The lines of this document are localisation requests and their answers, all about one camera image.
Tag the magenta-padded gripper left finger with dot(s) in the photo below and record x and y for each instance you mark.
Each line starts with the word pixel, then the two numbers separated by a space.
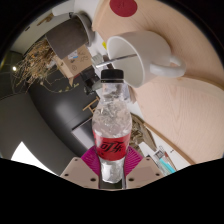
pixel 88 160

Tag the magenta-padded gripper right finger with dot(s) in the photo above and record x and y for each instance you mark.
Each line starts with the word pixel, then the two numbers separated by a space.
pixel 135 160

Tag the clear red-labelled drink bottle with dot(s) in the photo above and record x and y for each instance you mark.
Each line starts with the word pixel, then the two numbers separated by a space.
pixel 111 146

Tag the wooden easel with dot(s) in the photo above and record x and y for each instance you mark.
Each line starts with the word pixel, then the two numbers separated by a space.
pixel 90 106

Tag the long ceiling light panel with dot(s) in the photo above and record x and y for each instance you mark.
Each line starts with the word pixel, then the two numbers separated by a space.
pixel 26 156

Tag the beige wood-grain table mat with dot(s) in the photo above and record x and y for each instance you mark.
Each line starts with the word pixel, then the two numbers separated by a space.
pixel 183 113

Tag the cardboard box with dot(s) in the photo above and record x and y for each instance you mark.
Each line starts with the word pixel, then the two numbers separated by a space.
pixel 75 63

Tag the metal spoon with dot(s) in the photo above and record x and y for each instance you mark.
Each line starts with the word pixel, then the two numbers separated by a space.
pixel 116 59

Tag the white ceramic mug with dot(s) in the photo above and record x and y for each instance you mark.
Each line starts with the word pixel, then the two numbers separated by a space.
pixel 146 56

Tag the recessed ceiling spot lights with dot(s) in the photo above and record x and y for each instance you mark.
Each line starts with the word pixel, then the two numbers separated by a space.
pixel 14 68

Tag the dried plant in grey pot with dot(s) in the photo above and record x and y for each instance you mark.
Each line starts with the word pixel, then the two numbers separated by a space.
pixel 68 38

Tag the grey plant saucer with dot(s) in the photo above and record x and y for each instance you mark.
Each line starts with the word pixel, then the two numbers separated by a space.
pixel 88 30

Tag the white plastic chair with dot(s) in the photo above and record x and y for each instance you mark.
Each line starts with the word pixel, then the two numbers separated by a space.
pixel 63 8

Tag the flat round red coaster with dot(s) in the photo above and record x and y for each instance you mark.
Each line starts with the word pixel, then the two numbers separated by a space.
pixel 123 6

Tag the black wall screen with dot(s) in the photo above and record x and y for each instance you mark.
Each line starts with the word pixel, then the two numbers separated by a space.
pixel 81 140

